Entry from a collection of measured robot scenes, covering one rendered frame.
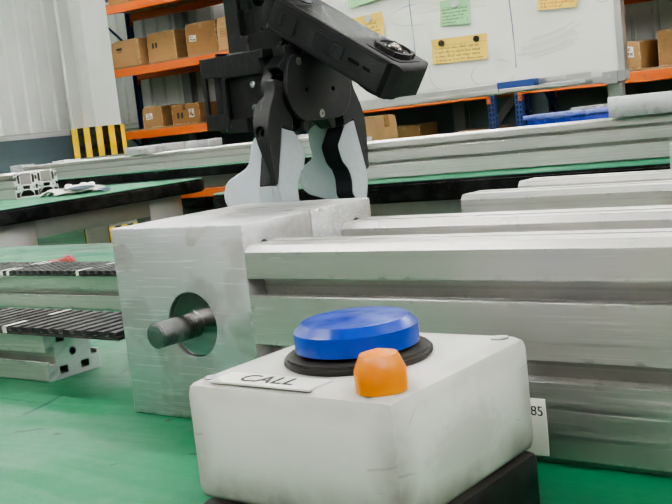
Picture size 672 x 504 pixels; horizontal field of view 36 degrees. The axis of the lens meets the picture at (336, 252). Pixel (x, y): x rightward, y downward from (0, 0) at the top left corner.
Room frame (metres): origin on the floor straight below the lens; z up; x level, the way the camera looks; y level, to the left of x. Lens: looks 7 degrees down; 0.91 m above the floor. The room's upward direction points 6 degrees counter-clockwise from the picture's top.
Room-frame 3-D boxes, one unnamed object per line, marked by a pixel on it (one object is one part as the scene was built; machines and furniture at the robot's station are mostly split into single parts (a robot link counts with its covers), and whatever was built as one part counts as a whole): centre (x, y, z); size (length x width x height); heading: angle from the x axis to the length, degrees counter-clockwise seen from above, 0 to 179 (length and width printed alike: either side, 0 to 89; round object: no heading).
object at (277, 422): (0.33, -0.01, 0.81); 0.10 x 0.08 x 0.06; 142
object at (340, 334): (0.33, 0.00, 0.84); 0.04 x 0.04 x 0.02
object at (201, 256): (0.52, 0.05, 0.83); 0.12 x 0.09 x 0.10; 142
